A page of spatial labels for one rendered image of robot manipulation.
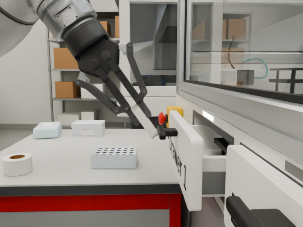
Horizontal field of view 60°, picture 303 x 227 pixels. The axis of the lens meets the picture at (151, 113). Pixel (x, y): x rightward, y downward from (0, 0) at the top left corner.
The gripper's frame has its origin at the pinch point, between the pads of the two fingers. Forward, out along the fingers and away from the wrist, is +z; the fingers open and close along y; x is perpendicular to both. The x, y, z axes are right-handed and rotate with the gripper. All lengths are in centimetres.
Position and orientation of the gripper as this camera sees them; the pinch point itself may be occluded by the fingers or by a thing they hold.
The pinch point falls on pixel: (144, 120)
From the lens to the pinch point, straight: 50.1
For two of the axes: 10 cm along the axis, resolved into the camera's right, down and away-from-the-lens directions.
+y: 8.2, -5.7, -0.5
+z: 5.7, 8.1, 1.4
